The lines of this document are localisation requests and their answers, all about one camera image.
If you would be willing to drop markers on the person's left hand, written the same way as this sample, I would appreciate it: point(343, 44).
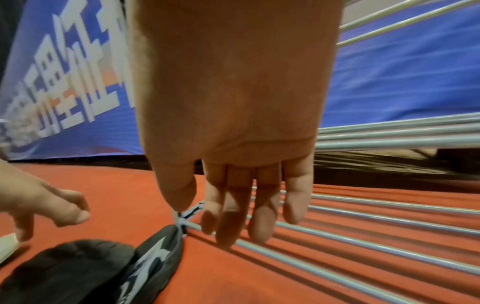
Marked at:
point(33, 199)

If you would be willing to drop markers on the person's right hand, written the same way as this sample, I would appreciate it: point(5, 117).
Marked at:
point(232, 104)

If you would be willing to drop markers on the grey metal shoe rack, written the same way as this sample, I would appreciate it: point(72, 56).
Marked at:
point(393, 142)

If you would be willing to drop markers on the blue printed banner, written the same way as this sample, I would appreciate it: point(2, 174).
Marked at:
point(393, 83)

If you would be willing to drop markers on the black grey mesh sneaker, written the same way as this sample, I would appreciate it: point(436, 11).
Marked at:
point(150, 273)
point(63, 273)

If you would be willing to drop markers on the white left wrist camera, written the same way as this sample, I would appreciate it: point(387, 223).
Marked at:
point(7, 248)

